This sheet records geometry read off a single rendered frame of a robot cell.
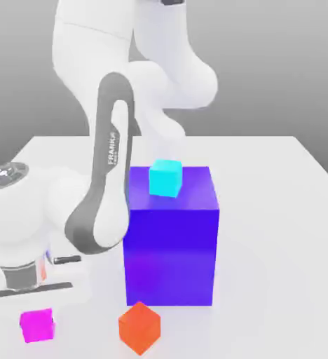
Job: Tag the large blue box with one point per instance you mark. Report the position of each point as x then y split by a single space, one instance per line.
171 252

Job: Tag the small cyan cube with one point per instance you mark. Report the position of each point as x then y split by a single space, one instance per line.
165 179

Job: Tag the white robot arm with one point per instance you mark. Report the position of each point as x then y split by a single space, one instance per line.
77 56

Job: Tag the small magenta cube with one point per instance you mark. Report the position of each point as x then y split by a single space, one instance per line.
37 326

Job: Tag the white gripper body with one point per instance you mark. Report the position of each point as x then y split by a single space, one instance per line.
26 297

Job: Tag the small orange cube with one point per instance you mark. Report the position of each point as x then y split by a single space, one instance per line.
138 328

